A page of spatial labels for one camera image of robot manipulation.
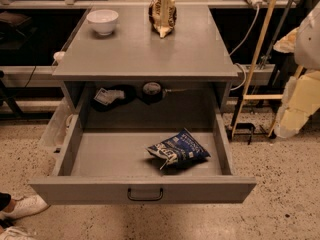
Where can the black drawer handle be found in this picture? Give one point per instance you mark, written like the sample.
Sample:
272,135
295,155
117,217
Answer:
137,195

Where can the white sneaker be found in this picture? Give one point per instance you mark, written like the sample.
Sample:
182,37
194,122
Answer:
24,207
15,233

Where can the blue chip bag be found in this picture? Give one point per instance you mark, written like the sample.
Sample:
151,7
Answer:
178,150

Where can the black pouch with label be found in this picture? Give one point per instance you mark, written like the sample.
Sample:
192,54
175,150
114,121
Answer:
107,99

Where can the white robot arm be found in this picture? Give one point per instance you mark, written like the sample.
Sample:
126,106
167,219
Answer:
307,49

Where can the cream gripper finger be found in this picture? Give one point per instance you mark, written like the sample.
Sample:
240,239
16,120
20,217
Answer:
301,99
287,43

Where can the grey open top drawer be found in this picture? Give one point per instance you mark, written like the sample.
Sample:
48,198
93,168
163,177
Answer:
98,167

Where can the grey counter cabinet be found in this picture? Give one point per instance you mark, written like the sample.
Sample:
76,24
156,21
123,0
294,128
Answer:
192,61

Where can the brown chip bag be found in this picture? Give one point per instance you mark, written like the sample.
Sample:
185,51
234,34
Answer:
162,16

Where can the white sneaker upper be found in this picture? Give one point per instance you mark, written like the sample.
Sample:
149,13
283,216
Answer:
24,207

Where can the white sneaker lower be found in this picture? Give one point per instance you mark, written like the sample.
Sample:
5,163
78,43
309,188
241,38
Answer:
15,233

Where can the black tape roll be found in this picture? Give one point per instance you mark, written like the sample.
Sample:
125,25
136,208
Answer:
152,92

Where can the white ceramic bowl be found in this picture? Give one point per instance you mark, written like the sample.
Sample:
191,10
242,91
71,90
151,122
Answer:
103,21

